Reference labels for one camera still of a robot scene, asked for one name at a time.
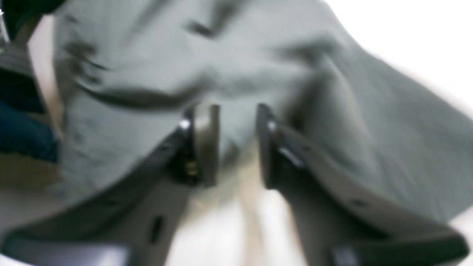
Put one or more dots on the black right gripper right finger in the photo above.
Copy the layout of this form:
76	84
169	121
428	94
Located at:
339	223

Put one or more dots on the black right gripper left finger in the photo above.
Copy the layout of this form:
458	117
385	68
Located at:
132	223

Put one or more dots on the dark grey t-shirt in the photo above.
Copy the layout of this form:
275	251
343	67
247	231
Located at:
127	70

